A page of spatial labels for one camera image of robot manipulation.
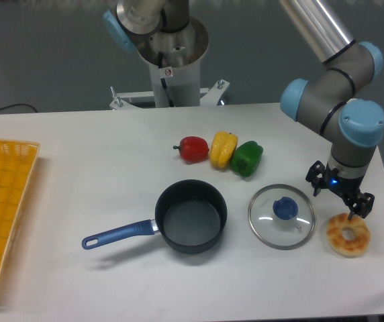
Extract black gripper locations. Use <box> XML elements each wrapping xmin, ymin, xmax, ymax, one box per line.
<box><xmin>305</xmin><ymin>160</ymin><xmax>375</xmax><ymax>221</ymax></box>

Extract glazed ring donut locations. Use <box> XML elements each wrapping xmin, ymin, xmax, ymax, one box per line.
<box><xmin>326</xmin><ymin>213</ymin><xmax>371</xmax><ymax>258</ymax></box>

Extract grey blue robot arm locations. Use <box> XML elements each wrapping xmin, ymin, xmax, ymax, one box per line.
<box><xmin>103</xmin><ymin>1</ymin><xmax>384</xmax><ymax>217</ymax></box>

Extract glass pot lid blue knob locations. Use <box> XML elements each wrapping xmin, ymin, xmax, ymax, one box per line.
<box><xmin>248</xmin><ymin>184</ymin><xmax>316</xmax><ymax>250</ymax></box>

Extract green bell pepper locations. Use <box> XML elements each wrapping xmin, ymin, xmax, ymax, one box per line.
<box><xmin>230</xmin><ymin>141</ymin><xmax>263</xmax><ymax>178</ymax></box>

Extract yellow bell pepper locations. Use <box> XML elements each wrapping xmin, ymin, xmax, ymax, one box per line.
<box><xmin>209</xmin><ymin>131</ymin><xmax>238</xmax><ymax>169</ymax></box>

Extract red bell pepper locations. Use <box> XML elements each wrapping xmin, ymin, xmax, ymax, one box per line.
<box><xmin>173</xmin><ymin>136</ymin><xmax>209</xmax><ymax>164</ymax></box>

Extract dark saucepan blue handle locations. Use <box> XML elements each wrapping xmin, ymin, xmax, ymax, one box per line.
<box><xmin>81</xmin><ymin>179</ymin><xmax>228</xmax><ymax>254</ymax></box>

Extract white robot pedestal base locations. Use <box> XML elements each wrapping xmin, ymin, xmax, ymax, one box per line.
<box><xmin>116</xmin><ymin>17</ymin><xmax>230</xmax><ymax>107</ymax></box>

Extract black cable on pedestal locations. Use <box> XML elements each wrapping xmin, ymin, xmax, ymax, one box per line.
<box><xmin>157</xmin><ymin>50</ymin><xmax>175</xmax><ymax>108</ymax></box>

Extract black cable on floor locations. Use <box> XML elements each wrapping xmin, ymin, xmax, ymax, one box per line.
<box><xmin>0</xmin><ymin>103</ymin><xmax>38</xmax><ymax>113</ymax></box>

